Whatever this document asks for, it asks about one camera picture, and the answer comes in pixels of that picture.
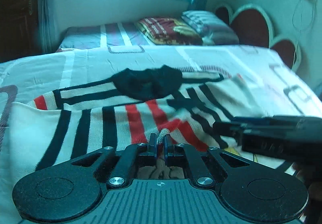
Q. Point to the pale curtain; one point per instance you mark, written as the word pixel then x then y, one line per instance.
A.
pixel 49 7

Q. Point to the dark wooden door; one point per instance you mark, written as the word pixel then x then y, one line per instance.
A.
pixel 17 12

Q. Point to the striped knit sweater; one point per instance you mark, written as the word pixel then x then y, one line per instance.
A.
pixel 105 123

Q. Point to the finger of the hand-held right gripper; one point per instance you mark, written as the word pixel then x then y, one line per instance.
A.
pixel 226 129
pixel 251 120

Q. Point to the red patterned pillow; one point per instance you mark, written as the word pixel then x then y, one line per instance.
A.
pixel 166 30

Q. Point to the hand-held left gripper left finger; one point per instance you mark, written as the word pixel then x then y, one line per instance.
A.
pixel 152 147

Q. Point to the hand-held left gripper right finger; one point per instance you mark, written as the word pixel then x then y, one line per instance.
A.
pixel 166 149

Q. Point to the bed with patterned sheet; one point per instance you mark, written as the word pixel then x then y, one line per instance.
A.
pixel 100 63

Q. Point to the red heart-shaped headboard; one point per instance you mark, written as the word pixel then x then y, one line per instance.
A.
pixel 251 27

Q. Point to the purple striped bed sheet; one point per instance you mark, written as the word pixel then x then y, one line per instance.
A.
pixel 83 37

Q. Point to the striped pillow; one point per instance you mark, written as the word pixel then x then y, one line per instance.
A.
pixel 211 27

